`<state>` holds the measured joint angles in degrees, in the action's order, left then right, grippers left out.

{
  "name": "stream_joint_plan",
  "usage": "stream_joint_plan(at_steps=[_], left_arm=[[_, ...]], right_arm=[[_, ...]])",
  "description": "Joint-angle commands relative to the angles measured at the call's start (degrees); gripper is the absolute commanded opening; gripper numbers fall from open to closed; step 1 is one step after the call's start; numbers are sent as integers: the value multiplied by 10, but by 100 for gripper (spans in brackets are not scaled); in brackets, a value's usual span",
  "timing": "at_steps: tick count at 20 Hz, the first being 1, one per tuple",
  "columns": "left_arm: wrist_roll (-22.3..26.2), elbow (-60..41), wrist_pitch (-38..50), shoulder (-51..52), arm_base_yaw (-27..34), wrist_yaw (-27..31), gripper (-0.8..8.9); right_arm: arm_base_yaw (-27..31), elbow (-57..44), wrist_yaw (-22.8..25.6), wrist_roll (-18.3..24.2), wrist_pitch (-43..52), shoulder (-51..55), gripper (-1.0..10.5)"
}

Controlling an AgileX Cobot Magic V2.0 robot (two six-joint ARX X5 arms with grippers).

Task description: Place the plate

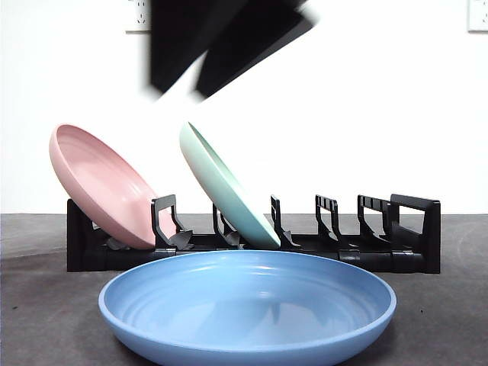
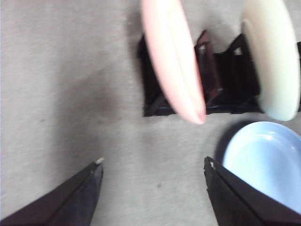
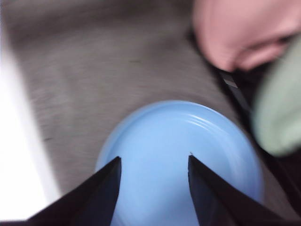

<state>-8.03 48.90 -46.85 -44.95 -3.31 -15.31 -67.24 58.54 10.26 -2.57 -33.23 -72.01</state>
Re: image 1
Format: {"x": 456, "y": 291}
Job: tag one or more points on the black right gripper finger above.
{"x": 251, "y": 45}
{"x": 179, "y": 38}

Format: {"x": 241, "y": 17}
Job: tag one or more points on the green plate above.
{"x": 228, "y": 198}

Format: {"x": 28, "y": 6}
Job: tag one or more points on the pink plate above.
{"x": 95, "y": 179}

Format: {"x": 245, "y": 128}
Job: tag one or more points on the blue plate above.
{"x": 248, "y": 305}

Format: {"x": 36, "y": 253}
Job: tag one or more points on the black plastic dish rack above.
{"x": 76, "y": 248}

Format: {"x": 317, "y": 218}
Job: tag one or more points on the white wall socket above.
{"x": 139, "y": 19}
{"x": 479, "y": 17}

